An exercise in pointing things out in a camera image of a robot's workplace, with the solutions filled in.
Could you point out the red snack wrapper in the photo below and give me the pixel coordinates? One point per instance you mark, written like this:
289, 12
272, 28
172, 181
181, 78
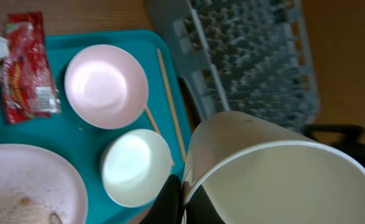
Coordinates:
28, 88

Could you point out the pink plate with peanuts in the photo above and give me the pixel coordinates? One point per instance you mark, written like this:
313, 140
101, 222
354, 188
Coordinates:
39, 186

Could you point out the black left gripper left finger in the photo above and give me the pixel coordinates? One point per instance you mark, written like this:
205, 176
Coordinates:
166, 208

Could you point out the wooden chopstick right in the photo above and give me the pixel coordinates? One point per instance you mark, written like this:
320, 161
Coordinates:
171, 105

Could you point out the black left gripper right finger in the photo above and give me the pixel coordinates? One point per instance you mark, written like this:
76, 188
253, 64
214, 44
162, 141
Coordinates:
200, 209

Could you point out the grey dish rack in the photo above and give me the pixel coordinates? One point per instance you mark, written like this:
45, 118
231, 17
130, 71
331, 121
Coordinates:
251, 56

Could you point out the white cup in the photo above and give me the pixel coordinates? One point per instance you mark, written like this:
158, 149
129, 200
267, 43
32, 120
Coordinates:
254, 171

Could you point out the white bowl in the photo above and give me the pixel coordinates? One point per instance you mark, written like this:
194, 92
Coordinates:
135, 166

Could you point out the pink bowl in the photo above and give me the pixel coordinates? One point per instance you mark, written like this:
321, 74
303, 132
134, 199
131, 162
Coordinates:
106, 86

